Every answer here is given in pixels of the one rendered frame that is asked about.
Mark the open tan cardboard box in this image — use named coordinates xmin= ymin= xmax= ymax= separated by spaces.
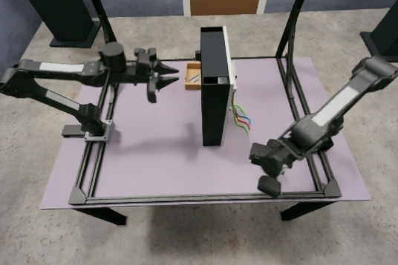
xmin=185 ymin=62 xmax=201 ymax=90

